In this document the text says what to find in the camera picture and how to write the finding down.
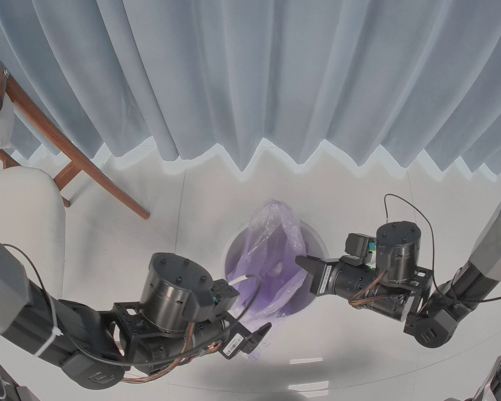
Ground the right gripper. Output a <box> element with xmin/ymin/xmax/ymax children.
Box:
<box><xmin>295</xmin><ymin>255</ymin><xmax>387</xmax><ymax>302</ymax></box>

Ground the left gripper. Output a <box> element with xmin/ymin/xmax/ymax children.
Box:
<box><xmin>159</xmin><ymin>320</ymin><xmax>273</xmax><ymax>365</ymax></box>

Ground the purple plastic bag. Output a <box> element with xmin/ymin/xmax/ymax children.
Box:
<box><xmin>225</xmin><ymin>199</ymin><xmax>308</xmax><ymax>363</ymax></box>

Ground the white trash bin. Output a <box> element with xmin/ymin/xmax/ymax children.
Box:
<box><xmin>220</xmin><ymin>219</ymin><xmax>330</xmax><ymax>317</ymax></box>

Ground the pale blue curtain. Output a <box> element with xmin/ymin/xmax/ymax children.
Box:
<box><xmin>0</xmin><ymin>0</ymin><xmax>501</xmax><ymax>175</ymax></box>

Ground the wooden chair with white cushions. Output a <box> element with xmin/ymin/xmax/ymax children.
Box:
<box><xmin>0</xmin><ymin>59</ymin><xmax>151</xmax><ymax>304</ymax></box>

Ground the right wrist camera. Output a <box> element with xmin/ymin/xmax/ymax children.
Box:
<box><xmin>343</xmin><ymin>233</ymin><xmax>379</xmax><ymax>268</ymax></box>

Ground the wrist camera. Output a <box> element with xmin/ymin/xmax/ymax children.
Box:
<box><xmin>343</xmin><ymin>233</ymin><xmax>379</xmax><ymax>268</ymax></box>
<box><xmin>187</xmin><ymin>279</ymin><xmax>241</xmax><ymax>322</ymax></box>

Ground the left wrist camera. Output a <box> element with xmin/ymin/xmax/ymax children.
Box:
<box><xmin>187</xmin><ymin>279</ymin><xmax>241</xmax><ymax>322</ymax></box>

